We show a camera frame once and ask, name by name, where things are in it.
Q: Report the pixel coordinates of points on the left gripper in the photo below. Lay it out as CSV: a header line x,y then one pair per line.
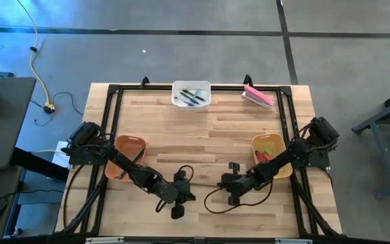
x,y
178,193

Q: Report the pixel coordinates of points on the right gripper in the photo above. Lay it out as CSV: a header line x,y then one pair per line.
x,y
240,184

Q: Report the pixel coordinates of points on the teal pencil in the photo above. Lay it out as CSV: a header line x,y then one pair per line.
x,y
136,158

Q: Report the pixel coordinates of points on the brown pencil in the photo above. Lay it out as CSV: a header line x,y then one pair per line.
x,y
122,174

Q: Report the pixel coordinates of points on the purple pen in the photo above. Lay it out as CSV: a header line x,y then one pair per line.
x,y
195,105

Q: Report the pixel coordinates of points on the black pen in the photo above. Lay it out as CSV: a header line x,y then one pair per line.
x,y
200,98

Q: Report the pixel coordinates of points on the teal pen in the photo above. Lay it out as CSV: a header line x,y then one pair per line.
x,y
198,91

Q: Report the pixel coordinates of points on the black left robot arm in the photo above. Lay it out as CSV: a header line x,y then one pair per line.
x,y
130,167

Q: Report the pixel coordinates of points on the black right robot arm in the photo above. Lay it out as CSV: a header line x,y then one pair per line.
x,y
283,159

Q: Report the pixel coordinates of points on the yellow plastic bin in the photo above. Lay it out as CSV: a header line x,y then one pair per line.
x,y
261,142

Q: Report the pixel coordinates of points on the orange plastic bin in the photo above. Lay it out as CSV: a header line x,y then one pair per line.
x,y
127,149

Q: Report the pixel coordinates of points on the white table clamp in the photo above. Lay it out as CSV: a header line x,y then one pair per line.
x,y
103,240
293,241

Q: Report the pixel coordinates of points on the pink white stapler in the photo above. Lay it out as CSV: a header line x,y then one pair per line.
x,y
257,96

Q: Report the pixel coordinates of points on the white plastic bin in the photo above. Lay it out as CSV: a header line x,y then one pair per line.
x,y
177,87

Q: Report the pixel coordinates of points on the white paper sheet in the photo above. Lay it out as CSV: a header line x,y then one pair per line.
x,y
59,154

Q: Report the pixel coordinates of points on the black desk foot bar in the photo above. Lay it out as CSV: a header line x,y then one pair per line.
x,y
39,166

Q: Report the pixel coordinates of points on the black desk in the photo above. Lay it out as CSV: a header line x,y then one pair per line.
x,y
5,135

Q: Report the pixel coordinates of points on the black aluminium table frame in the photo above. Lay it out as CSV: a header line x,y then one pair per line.
x,y
232,88

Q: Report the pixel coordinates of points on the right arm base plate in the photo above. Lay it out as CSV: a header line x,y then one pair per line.
x,y
322,161

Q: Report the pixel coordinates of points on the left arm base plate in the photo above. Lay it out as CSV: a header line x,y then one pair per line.
x,y
80,159

